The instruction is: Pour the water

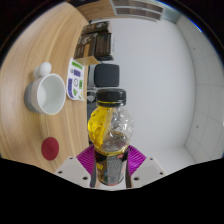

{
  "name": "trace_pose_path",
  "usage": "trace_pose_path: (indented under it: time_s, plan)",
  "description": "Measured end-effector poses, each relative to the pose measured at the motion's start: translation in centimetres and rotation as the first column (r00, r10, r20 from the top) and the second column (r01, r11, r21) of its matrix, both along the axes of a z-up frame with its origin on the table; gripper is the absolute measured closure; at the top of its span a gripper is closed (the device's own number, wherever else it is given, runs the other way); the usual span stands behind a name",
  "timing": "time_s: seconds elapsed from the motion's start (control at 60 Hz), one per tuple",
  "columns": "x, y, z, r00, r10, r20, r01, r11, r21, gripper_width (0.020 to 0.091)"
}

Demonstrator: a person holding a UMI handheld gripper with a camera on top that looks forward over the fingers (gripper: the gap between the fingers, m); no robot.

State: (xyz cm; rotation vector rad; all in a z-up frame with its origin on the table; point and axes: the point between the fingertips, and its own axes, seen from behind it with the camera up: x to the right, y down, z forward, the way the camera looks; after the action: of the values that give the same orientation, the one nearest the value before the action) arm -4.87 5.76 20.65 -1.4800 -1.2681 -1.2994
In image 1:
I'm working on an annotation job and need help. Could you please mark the white and grey mug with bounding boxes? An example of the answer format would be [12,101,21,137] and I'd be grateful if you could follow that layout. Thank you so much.
[23,61,67,116]

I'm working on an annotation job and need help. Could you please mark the clear bottle with black cap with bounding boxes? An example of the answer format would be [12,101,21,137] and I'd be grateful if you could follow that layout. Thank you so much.
[87,88,135,187]

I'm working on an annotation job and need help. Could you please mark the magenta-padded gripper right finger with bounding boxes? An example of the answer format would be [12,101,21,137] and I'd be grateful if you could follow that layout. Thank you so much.
[126,144,168,189]

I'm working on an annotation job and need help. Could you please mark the dark box with kraft side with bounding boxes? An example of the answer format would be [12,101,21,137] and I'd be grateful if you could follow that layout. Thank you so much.
[73,33,101,66]

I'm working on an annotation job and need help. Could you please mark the flat round red coaster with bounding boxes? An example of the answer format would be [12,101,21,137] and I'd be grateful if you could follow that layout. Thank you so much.
[41,136,60,162]

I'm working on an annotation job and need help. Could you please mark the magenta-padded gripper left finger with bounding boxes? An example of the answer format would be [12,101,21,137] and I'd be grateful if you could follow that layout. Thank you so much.
[54,144,99,189]

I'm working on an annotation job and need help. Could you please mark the tall dark brown box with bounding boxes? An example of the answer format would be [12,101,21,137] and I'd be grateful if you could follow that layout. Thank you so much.
[81,20,111,35]

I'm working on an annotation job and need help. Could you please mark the black office chair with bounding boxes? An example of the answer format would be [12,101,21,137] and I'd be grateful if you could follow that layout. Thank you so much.
[87,63,121,101]

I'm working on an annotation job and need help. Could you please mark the white sticker sheet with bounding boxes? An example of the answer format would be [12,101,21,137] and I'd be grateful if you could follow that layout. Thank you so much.
[65,57,87,102]

